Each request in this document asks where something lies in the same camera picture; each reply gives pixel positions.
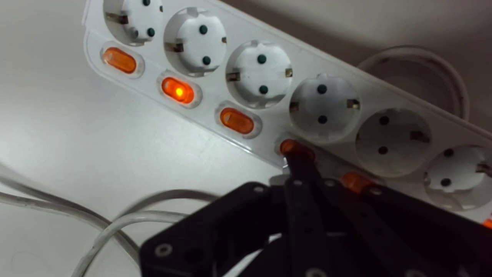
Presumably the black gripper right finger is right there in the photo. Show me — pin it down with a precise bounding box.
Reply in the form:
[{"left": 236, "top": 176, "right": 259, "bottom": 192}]
[{"left": 322, "top": 179, "right": 492, "bottom": 277}]

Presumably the white multi-socket power strip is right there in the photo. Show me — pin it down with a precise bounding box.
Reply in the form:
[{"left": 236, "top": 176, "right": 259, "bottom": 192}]
[{"left": 82, "top": 0, "right": 492, "bottom": 222}]

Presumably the white power strip cable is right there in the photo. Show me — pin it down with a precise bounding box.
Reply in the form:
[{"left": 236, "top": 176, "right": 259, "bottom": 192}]
[{"left": 356, "top": 44, "right": 471, "bottom": 121}]

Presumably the long white cable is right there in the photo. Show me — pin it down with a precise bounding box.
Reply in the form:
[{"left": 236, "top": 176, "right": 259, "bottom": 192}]
[{"left": 0, "top": 161, "right": 282, "bottom": 277}]

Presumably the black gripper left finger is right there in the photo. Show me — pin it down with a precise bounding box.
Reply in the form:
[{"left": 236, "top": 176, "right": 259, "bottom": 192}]
[{"left": 139, "top": 145, "right": 327, "bottom": 277}]

